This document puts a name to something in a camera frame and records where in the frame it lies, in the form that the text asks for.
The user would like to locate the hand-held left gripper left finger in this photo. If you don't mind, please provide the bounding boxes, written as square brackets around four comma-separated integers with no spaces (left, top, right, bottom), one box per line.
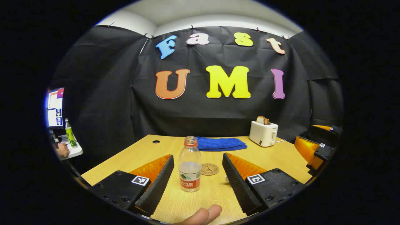
[89,154,175,218]

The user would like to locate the computer monitor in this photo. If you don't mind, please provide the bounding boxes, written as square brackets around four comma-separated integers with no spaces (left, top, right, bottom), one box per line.
[46,87,65,129]

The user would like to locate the green drink bottle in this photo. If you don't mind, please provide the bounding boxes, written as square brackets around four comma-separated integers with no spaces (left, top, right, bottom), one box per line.
[64,118,78,148]

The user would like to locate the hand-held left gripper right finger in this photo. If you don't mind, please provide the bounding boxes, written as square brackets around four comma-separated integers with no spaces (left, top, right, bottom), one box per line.
[222,152,305,216]

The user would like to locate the black backdrop cloth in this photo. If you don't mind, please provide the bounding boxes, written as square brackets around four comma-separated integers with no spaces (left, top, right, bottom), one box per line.
[52,26,344,175]

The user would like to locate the round cork coaster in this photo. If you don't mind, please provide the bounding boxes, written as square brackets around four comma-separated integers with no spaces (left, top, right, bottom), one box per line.
[201,163,220,176]

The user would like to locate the white toaster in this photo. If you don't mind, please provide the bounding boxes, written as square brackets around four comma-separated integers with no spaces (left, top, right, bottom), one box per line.
[249,121,278,148]

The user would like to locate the small white side table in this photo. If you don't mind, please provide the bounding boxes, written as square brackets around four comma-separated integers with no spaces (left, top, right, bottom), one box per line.
[56,134,84,161]

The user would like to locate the blue folded towel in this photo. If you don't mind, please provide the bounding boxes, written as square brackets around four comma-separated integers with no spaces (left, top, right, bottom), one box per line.
[196,137,248,152]

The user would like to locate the clear plastic water bottle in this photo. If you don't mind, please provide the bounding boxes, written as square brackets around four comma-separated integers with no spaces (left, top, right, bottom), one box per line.
[178,136,203,192]

